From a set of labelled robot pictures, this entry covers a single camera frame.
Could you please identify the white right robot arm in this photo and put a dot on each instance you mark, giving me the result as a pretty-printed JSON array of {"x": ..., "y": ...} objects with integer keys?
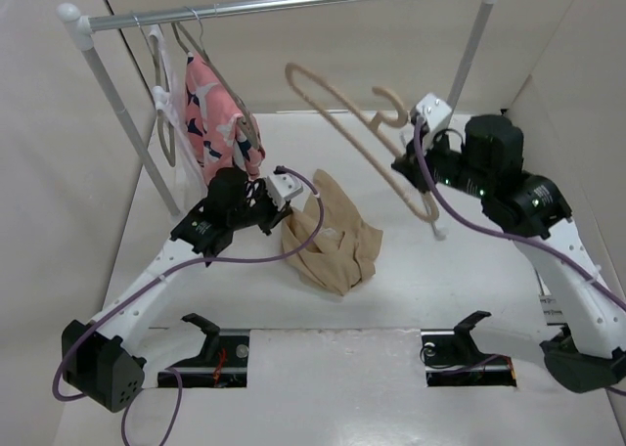
[{"x": 588, "y": 352}]

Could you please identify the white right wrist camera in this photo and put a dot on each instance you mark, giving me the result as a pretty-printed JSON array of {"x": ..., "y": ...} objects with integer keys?
[{"x": 433, "y": 115}]

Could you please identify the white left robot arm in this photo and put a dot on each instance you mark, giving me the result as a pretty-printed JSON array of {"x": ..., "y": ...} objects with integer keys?
[{"x": 115, "y": 355}]

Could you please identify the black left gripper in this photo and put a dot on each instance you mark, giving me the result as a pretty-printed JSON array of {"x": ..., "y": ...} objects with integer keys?
[{"x": 274, "y": 214}]

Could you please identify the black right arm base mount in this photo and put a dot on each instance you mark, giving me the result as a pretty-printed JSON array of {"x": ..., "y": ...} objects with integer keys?
[{"x": 452, "y": 359}]

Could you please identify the pink patterned shirt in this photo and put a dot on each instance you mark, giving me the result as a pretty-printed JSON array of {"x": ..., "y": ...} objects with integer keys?
[{"x": 211, "y": 121}]

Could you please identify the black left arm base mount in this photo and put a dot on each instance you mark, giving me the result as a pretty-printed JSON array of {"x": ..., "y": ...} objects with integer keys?
[{"x": 222, "y": 359}]

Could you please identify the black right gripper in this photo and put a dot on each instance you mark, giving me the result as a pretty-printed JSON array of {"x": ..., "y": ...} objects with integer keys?
[{"x": 405, "y": 163}]

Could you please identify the beige t shirt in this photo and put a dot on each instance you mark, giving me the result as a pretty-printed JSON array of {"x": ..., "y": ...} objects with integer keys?
[{"x": 343, "y": 253}]

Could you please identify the white garment on hanger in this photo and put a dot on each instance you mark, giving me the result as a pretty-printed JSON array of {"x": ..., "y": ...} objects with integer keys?
[{"x": 187, "y": 168}]

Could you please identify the white clothes rack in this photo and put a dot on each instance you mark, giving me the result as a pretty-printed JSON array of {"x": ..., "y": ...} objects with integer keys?
[{"x": 81, "y": 28}]

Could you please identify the grey hanger with pink shirt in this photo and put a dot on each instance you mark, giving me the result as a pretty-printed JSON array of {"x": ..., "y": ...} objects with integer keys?
[{"x": 246, "y": 125}]

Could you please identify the aluminium rail right side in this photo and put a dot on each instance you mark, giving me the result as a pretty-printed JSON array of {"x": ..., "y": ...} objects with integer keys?
[{"x": 550, "y": 307}]

